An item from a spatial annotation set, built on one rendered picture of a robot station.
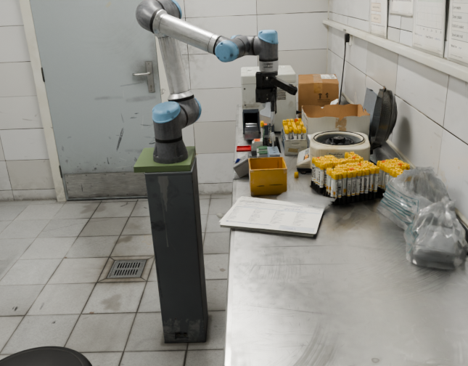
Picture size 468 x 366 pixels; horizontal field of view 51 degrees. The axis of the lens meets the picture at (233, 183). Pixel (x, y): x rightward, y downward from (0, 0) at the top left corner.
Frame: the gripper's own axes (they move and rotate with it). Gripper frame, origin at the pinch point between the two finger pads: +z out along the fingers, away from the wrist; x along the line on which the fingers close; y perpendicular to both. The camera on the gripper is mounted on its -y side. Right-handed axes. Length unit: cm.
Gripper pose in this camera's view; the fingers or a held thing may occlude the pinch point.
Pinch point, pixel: (274, 120)
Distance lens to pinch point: 201.0
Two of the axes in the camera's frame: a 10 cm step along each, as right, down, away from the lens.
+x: -1.4, 4.0, -9.1
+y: -9.9, -0.2, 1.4
